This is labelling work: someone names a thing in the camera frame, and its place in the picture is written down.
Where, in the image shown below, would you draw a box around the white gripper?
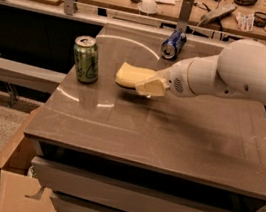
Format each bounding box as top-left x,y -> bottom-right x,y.
133,51 -> 202,106

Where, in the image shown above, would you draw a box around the yellow sponge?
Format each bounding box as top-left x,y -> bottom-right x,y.
115,62 -> 157,89

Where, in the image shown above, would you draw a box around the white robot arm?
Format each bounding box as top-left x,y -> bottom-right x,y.
135,39 -> 266,106

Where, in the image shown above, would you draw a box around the blue pepsi can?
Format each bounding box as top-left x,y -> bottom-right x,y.
161,30 -> 187,60

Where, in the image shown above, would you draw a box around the green soda can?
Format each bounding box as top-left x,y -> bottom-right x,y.
73,35 -> 99,84

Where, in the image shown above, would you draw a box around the white face mask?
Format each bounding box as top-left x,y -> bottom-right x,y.
137,0 -> 158,15

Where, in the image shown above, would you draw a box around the grey drawer cabinet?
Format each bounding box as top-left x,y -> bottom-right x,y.
25,25 -> 266,212

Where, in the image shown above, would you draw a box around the grey power strip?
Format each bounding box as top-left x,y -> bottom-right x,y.
200,4 -> 237,25

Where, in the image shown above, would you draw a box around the white printed packet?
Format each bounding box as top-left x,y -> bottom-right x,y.
235,12 -> 254,32

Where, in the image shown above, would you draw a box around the black headphones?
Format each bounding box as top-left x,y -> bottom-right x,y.
234,0 -> 258,7

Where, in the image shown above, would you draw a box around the small black bowl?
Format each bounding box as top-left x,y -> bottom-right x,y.
253,11 -> 266,28

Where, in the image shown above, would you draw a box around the cardboard box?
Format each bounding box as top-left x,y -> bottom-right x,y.
0,108 -> 56,212

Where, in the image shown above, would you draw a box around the metal bracket right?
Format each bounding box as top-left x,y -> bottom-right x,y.
176,0 -> 194,32

